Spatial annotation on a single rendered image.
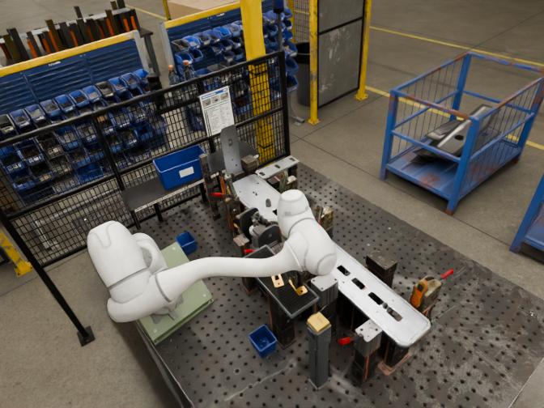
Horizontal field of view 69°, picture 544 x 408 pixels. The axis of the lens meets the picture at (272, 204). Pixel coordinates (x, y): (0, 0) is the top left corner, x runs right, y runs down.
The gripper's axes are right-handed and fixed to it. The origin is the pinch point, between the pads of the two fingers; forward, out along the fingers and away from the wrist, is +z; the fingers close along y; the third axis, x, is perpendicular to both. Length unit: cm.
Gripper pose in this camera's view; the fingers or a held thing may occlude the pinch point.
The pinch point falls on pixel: (297, 279)
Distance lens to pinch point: 152.1
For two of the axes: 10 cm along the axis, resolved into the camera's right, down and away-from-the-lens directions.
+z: 0.8, 7.6, 6.4
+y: 8.8, -3.5, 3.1
